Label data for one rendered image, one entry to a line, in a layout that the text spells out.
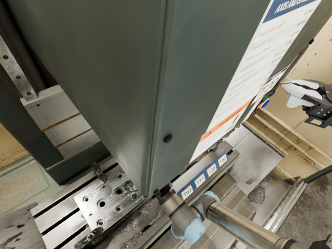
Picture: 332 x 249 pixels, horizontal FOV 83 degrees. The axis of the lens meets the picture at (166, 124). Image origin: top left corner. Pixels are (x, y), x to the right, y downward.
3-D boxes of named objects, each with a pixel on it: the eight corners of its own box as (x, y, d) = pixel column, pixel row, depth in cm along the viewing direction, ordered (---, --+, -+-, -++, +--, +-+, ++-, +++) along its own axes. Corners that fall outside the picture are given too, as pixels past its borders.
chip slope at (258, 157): (267, 170, 159) (285, 156, 139) (214, 230, 127) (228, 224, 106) (192, 105, 195) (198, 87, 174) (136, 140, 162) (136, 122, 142)
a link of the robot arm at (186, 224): (187, 247, 63) (193, 245, 57) (166, 219, 68) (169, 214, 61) (203, 229, 67) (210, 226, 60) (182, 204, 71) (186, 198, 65)
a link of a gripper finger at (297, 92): (270, 104, 50) (306, 116, 49) (284, 88, 45) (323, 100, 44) (270, 97, 52) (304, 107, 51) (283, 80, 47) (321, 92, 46)
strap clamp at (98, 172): (110, 186, 110) (106, 176, 98) (104, 189, 108) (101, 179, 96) (98, 169, 115) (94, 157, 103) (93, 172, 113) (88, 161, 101)
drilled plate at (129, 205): (146, 199, 103) (146, 196, 99) (97, 239, 90) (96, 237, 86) (122, 168, 113) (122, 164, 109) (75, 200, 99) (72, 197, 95)
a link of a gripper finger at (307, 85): (270, 97, 52) (304, 107, 51) (283, 80, 47) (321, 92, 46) (270, 90, 54) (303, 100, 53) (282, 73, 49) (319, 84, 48)
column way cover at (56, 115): (130, 126, 136) (127, 65, 96) (64, 163, 114) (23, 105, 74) (126, 121, 138) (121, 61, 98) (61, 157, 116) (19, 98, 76)
